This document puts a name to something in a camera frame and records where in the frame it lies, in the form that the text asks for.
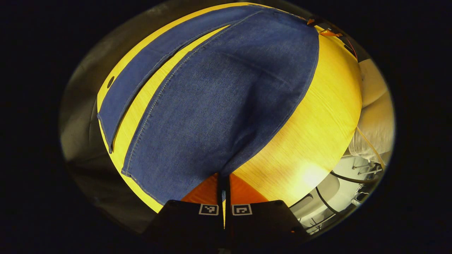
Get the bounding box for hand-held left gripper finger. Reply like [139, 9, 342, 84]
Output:
[141, 173, 226, 247]
[225, 173, 310, 247]

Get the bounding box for blue denim jeans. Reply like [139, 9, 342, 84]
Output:
[97, 4, 320, 206]

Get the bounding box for black backdrop cloth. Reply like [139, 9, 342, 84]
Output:
[59, 0, 166, 233]

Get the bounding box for thin beige cable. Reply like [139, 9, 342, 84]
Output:
[356, 126, 386, 171]

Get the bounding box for black cable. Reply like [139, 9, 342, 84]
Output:
[329, 170, 369, 185]

